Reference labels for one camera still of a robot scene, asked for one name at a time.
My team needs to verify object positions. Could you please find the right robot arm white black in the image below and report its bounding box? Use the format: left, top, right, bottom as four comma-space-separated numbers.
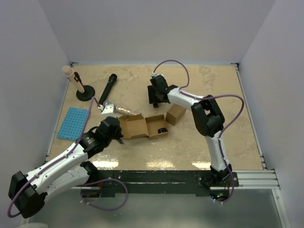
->
147, 74, 232, 187

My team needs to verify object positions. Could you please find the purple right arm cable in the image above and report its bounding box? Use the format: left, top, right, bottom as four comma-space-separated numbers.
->
153, 59, 245, 205

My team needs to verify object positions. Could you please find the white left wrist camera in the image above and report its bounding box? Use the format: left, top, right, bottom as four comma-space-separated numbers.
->
98, 100, 116, 119

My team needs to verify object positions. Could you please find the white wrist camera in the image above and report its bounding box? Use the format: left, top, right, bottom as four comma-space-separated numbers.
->
98, 100, 116, 119
152, 73, 163, 78

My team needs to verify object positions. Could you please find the small cardboard box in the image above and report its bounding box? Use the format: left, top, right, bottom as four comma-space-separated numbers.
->
166, 104, 187, 126

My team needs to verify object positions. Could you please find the taped cardboard box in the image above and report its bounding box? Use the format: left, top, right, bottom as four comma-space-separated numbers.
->
118, 114, 169, 140

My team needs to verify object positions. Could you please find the beige microphone on stand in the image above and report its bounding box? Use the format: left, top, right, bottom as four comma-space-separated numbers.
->
62, 66, 85, 93

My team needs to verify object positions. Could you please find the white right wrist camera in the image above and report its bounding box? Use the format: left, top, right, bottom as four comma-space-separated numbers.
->
152, 73, 163, 78

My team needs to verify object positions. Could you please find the aluminium frame rail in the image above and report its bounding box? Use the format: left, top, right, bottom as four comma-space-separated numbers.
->
236, 170, 280, 190

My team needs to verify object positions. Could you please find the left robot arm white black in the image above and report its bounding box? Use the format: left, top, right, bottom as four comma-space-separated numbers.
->
8, 116, 123, 219

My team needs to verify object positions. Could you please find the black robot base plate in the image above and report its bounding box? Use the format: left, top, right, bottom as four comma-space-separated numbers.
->
81, 170, 239, 197

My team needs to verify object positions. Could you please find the black microphone orange end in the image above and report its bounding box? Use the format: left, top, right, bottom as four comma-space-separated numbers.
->
98, 74, 117, 105

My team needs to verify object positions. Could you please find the blue studded building plate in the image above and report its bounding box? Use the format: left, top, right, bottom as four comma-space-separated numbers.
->
57, 107, 89, 141

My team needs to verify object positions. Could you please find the silver glitter microphone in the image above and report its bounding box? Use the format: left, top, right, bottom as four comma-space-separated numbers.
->
103, 100, 141, 115

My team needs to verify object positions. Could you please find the small clear black-capped bottle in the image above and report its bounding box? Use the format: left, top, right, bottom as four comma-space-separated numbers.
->
158, 127, 168, 133

